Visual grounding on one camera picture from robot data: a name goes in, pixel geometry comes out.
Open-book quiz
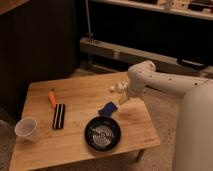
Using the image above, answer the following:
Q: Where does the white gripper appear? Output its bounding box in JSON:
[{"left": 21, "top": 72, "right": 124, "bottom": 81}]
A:
[{"left": 119, "top": 78, "right": 145, "bottom": 105}]

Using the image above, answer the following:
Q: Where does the black white striped eraser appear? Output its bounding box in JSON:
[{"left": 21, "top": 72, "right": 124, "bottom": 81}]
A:
[{"left": 52, "top": 104, "right": 65, "bottom": 130}]

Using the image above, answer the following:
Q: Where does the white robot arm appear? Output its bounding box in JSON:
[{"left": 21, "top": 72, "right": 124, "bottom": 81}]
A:
[{"left": 119, "top": 60, "right": 213, "bottom": 171}]

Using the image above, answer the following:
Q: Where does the white sponge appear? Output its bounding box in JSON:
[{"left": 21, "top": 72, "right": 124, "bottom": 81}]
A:
[{"left": 110, "top": 81, "right": 128, "bottom": 93}]

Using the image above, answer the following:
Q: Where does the blue sponge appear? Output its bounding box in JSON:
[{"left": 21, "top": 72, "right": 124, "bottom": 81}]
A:
[{"left": 98, "top": 102, "right": 118, "bottom": 117}]

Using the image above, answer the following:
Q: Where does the grey metal beam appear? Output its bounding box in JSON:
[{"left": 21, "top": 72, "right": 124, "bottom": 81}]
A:
[{"left": 80, "top": 37, "right": 213, "bottom": 78}]

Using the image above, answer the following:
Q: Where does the black round pan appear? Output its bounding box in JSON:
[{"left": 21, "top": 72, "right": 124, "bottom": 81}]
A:
[{"left": 84, "top": 116, "right": 121, "bottom": 152}]

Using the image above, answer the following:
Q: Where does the wooden table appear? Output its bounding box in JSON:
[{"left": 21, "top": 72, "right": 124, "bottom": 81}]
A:
[{"left": 9, "top": 72, "right": 160, "bottom": 171}]

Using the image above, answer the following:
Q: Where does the orange carrot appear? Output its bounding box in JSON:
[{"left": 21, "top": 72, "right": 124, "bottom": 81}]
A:
[{"left": 48, "top": 88, "right": 57, "bottom": 109}]

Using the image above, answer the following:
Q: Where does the white plastic cup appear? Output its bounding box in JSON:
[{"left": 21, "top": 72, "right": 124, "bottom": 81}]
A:
[{"left": 15, "top": 117, "right": 38, "bottom": 142}]

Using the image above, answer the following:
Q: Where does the metal vertical pole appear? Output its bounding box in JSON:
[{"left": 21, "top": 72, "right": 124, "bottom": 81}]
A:
[{"left": 85, "top": 0, "right": 93, "bottom": 41}]

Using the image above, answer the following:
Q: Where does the black handle object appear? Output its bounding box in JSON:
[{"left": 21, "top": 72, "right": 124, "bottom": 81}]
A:
[{"left": 176, "top": 58, "right": 208, "bottom": 70}]

